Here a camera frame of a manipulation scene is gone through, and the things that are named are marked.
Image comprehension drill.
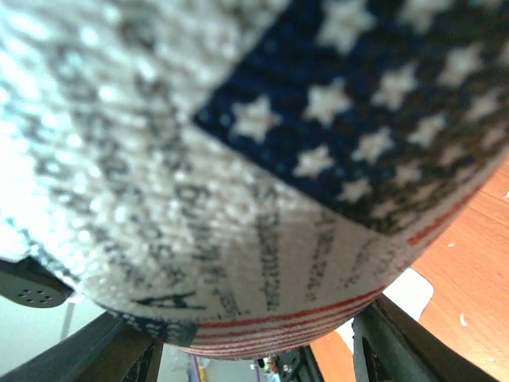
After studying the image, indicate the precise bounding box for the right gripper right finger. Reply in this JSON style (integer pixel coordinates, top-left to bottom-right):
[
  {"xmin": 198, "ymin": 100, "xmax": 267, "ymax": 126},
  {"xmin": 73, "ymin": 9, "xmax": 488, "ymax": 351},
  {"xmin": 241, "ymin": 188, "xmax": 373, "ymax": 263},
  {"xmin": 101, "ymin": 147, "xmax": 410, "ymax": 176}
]
[{"xmin": 352, "ymin": 294, "xmax": 495, "ymax": 381}]

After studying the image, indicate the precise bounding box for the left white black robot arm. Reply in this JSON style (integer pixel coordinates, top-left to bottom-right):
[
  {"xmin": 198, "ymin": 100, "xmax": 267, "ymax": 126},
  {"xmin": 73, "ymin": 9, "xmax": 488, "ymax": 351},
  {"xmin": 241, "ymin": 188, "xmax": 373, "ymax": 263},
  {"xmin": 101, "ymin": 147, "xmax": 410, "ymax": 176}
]
[{"xmin": 1, "ymin": 258, "xmax": 74, "ymax": 309}]

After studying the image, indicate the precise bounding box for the flag newsprint glasses case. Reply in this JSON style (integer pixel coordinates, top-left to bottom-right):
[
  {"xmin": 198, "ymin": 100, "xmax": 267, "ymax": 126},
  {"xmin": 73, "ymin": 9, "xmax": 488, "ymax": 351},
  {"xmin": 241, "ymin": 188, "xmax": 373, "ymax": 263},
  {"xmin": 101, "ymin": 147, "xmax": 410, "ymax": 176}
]
[{"xmin": 1, "ymin": 1, "xmax": 508, "ymax": 359}]

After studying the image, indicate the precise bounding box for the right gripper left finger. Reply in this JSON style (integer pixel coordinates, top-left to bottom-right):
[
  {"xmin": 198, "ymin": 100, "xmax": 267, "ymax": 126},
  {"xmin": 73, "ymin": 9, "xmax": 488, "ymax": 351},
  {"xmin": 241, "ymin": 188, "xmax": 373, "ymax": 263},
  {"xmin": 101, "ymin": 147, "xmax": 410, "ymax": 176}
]
[{"xmin": 1, "ymin": 313, "xmax": 163, "ymax": 382}]

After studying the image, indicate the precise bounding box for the light blue cleaning cloth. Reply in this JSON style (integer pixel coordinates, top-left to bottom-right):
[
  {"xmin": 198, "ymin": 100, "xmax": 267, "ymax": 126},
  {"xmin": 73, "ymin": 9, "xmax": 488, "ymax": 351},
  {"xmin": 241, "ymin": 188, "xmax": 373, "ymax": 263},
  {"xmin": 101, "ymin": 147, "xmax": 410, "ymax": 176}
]
[{"xmin": 383, "ymin": 268, "xmax": 434, "ymax": 322}]

